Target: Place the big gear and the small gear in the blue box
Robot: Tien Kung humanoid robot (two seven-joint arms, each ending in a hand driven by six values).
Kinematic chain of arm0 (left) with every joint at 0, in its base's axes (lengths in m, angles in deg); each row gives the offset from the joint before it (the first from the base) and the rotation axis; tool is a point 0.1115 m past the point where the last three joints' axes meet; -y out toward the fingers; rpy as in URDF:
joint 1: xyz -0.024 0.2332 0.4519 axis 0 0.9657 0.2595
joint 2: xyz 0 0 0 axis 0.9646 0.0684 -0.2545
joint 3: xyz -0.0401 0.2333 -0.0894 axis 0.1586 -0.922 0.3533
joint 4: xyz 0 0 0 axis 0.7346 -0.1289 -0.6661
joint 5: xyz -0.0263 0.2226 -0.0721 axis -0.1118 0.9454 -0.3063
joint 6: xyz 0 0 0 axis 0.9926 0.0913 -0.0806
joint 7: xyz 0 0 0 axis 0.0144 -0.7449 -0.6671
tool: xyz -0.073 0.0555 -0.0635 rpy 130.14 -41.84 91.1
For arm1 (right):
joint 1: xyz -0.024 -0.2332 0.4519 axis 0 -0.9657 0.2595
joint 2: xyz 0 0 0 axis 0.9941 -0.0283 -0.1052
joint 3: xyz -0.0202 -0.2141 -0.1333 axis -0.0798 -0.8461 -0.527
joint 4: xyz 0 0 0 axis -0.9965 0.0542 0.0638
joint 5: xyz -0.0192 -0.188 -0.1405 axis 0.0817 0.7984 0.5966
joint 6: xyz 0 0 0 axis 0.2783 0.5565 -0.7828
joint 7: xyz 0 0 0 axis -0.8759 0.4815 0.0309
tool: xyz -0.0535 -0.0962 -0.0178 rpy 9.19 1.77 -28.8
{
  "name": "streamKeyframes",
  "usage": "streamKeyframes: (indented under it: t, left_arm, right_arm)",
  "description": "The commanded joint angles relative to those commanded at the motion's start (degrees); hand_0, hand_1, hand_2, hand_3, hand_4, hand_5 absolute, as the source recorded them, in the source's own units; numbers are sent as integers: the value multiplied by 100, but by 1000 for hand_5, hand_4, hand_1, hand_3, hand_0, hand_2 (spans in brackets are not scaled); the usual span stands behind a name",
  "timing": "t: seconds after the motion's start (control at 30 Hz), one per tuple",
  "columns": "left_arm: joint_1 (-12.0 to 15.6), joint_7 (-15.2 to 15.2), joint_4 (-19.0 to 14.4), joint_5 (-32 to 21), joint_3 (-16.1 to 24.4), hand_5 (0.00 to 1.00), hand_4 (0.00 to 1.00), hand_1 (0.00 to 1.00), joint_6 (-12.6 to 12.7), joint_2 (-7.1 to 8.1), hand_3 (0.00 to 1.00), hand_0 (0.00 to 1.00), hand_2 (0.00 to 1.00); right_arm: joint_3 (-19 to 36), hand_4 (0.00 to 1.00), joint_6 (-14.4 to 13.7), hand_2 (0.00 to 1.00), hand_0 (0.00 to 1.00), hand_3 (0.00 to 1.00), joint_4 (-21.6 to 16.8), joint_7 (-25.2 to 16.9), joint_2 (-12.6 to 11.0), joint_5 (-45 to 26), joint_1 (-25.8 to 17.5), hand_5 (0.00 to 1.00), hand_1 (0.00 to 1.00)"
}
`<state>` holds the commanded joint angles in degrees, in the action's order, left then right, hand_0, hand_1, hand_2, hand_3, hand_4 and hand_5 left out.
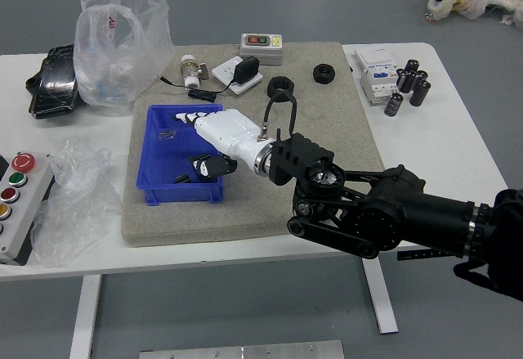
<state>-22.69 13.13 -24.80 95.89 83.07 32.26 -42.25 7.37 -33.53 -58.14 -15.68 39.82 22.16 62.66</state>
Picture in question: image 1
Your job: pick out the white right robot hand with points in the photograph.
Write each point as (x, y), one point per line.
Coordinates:
(229, 134)

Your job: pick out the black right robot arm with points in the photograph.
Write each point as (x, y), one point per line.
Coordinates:
(388, 212)

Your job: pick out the blue plastic box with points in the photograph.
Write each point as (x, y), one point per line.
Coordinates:
(171, 162)

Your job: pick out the big black nut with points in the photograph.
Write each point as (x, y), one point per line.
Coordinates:
(281, 86)

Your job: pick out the small black nut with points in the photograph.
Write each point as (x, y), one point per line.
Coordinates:
(324, 73)

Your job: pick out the grey push-button control box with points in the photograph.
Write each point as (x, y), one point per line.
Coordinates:
(18, 207)

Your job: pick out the small clear plastic piece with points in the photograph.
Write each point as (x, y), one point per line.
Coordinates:
(166, 135)

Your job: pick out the black power adapter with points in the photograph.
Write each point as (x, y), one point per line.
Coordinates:
(246, 68)

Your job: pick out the brass valve with white ends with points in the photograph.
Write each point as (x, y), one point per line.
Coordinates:
(190, 70)

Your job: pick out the grey-brown mat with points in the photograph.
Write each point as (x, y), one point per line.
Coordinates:
(229, 220)

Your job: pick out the translucent plastic bag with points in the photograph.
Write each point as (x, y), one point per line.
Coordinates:
(118, 48)

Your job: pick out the white circuit breaker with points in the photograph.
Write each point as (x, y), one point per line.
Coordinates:
(378, 74)

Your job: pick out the black capacitor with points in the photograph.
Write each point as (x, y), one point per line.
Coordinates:
(412, 65)
(404, 81)
(421, 75)
(393, 104)
(421, 92)

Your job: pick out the crumpled clear plastic film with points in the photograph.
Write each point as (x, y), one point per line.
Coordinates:
(73, 203)

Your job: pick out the black plastic tray stack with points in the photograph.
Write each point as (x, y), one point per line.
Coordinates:
(51, 85)

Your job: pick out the white table leg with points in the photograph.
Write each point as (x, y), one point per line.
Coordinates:
(382, 297)
(86, 318)

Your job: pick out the white wall socket plate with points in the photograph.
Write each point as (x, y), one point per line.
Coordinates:
(222, 72)

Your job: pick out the grey switch box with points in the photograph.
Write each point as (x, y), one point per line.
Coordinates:
(261, 50)

